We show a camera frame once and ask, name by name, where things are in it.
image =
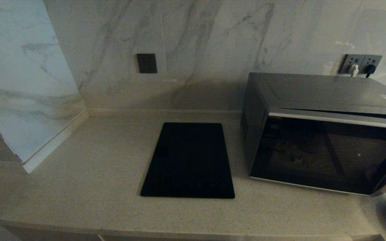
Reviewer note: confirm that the silver black microwave oven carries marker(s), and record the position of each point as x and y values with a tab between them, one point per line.
313	92

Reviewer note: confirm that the black induction cooktop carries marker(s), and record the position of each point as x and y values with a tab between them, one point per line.
188	160

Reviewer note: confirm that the white power plug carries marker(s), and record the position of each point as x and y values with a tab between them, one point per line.
354	70

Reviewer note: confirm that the black power plug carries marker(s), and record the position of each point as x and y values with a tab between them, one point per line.
369	69

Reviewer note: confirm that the dark single wall socket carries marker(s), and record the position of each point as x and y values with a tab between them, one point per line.
146	63

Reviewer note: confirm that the grey wall socket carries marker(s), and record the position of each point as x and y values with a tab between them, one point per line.
350	60
373	60

